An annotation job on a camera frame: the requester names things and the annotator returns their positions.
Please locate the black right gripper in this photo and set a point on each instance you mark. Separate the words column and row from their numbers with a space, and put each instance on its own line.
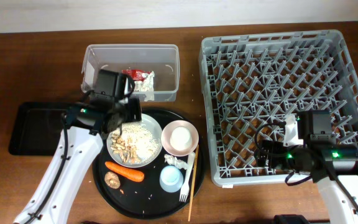
column 275, row 147

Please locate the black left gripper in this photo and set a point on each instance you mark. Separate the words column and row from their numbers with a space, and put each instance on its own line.
column 133, row 104

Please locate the white paper napkin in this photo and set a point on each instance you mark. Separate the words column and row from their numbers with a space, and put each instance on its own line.
column 144, row 82

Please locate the red snack wrapper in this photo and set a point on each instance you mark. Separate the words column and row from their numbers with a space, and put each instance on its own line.
column 137, row 75

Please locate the pink bowl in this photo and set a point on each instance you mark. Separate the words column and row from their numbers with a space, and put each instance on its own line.
column 166, row 135

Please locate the white cup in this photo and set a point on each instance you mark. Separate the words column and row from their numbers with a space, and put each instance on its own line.
column 181, row 138

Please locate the light blue cup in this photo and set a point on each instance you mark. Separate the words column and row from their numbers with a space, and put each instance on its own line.
column 171, row 179

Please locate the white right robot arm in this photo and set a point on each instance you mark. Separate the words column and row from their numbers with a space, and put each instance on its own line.
column 332, row 167

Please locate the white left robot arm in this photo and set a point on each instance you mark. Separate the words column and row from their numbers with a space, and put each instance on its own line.
column 85, row 127

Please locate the grey dishwasher rack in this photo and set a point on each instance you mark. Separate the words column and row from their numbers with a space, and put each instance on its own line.
column 250, row 81

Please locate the pile of peanut shells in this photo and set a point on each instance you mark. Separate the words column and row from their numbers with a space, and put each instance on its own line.
column 125, row 149

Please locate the grey plate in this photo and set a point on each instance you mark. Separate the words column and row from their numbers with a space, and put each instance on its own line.
column 153, row 126

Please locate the clear plastic bin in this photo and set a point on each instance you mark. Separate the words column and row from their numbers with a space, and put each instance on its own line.
column 162, row 59

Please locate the brown dried mushroom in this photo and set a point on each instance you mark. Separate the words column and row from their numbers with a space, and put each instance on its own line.
column 112, row 180

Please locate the round black tray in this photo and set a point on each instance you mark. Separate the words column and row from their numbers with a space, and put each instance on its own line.
column 146, row 200

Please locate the orange carrot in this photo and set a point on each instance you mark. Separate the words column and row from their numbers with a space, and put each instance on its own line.
column 131, row 174

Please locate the crumpled white tissue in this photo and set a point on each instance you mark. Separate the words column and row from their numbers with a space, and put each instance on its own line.
column 174, row 161

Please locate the black rectangular tray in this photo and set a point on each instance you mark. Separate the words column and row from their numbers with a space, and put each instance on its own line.
column 37, row 129

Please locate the wooden chopstick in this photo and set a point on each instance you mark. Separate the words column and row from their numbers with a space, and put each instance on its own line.
column 193, row 183

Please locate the white plastic fork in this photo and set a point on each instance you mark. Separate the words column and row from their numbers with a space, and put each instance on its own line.
column 185, row 187

